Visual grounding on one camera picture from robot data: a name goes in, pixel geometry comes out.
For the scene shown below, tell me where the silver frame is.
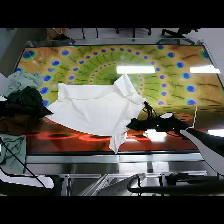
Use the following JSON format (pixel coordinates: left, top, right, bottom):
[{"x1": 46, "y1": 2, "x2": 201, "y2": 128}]
[{"x1": 25, "y1": 151, "x2": 224, "y2": 197}]

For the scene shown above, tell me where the pale green garment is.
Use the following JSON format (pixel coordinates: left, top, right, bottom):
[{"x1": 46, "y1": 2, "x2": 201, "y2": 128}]
[{"x1": 0, "y1": 134, "x2": 28, "y2": 175}]

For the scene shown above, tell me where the black office chair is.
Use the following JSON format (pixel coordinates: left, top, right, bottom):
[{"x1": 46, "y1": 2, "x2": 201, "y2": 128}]
[{"x1": 161, "y1": 28, "x2": 202, "y2": 39}]

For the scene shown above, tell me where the dark green garment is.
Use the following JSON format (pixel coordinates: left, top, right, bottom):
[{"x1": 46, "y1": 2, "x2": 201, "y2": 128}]
[{"x1": 0, "y1": 85, "x2": 54, "y2": 119}]

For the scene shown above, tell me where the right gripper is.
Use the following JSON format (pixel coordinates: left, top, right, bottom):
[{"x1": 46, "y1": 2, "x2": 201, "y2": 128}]
[{"x1": 126, "y1": 116, "x2": 158, "y2": 133}]

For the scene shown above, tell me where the pale grey-green garment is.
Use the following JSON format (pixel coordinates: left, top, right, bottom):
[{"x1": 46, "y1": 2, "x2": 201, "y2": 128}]
[{"x1": 3, "y1": 71, "x2": 45, "y2": 98}]

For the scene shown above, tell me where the black cable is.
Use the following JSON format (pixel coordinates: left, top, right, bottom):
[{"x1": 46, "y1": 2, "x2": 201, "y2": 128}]
[
  {"x1": 0, "y1": 138, "x2": 46, "y2": 188},
  {"x1": 126, "y1": 173, "x2": 224, "y2": 197}
]

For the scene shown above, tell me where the white shirt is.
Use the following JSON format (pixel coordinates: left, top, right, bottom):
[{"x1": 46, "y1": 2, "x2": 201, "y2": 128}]
[{"x1": 45, "y1": 73, "x2": 148, "y2": 154}]

